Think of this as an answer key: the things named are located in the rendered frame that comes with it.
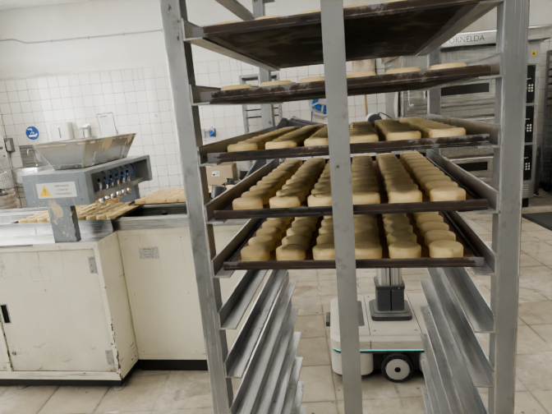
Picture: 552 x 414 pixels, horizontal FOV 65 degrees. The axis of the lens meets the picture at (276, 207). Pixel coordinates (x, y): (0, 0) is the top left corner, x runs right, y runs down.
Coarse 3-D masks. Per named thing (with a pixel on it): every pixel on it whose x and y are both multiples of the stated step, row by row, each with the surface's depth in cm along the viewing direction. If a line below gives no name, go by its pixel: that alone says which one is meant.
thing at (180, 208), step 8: (144, 208) 255; (152, 208) 255; (160, 208) 254; (168, 208) 253; (176, 208) 253; (184, 208) 252; (0, 216) 270; (8, 216) 269; (16, 216) 268; (24, 216) 268; (128, 216) 258
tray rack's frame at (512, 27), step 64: (320, 0) 58; (512, 0) 54; (192, 64) 65; (512, 64) 55; (192, 128) 65; (512, 128) 57; (192, 192) 67; (512, 192) 59; (512, 256) 60; (512, 320) 63; (512, 384) 65
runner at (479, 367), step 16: (432, 272) 110; (448, 288) 96; (448, 304) 92; (448, 320) 85; (464, 320) 82; (464, 336) 79; (464, 352) 74; (480, 352) 71; (480, 368) 70; (480, 384) 66
